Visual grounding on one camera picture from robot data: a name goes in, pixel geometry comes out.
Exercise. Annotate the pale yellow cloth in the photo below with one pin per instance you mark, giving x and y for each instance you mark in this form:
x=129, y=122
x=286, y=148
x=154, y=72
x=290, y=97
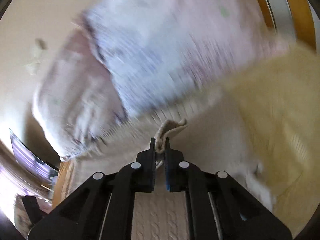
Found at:
x=280, y=110

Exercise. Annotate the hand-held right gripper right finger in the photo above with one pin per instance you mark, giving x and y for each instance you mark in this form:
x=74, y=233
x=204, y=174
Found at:
x=168, y=170

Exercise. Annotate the orange wooden frame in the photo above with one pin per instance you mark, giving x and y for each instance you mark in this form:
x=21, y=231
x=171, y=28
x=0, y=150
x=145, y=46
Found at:
x=301, y=12

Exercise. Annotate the grey metal panel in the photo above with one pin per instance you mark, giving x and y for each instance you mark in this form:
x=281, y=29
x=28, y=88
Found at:
x=277, y=2

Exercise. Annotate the flat screen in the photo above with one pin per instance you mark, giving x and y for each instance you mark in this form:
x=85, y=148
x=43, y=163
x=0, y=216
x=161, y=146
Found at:
x=27, y=155

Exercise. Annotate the orange wooden board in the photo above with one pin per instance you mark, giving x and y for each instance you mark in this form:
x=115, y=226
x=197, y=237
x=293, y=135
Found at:
x=63, y=180

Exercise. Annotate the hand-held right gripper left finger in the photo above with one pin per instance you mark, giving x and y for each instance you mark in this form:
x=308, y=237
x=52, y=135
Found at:
x=151, y=160

